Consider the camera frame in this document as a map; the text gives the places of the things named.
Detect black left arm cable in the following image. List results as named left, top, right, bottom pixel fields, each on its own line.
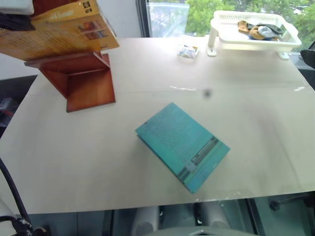
left=0, top=157, right=34, bottom=236

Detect black object at window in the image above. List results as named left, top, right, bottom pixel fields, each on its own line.
left=299, top=40, right=315, bottom=70

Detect orange yellow book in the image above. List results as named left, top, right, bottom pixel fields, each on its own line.
left=0, top=0, right=121, bottom=61

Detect teal paperback book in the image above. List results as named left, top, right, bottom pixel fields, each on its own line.
left=134, top=102, right=231, bottom=194

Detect small clear plastic packet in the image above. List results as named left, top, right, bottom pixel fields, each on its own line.
left=177, top=44, right=200, bottom=59

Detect white plastic basket rack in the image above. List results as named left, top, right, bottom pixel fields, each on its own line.
left=206, top=10, right=303, bottom=60

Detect black table leg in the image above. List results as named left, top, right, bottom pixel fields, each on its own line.
left=245, top=198, right=262, bottom=236

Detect light grey sock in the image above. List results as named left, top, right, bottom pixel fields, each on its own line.
left=258, top=26, right=273, bottom=38

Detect dark grey sock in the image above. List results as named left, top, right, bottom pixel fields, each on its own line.
left=255, top=23, right=284, bottom=38

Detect white block on shelf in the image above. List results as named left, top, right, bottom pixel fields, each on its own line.
left=0, top=0, right=35, bottom=16

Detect dark window frame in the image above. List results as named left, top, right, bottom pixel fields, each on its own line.
left=136, top=0, right=151, bottom=38

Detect grey rounded robot leg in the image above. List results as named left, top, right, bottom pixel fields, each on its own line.
left=196, top=201, right=232, bottom=230
left=130, top=206, right=160, bottom=236

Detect black office chair base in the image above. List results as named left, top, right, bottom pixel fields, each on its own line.
left=269, top=193, right=315, bottom=211

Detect red-brown wooden bookshelf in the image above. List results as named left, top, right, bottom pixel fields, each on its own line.
left=24, top=51, right=116, bottom=113

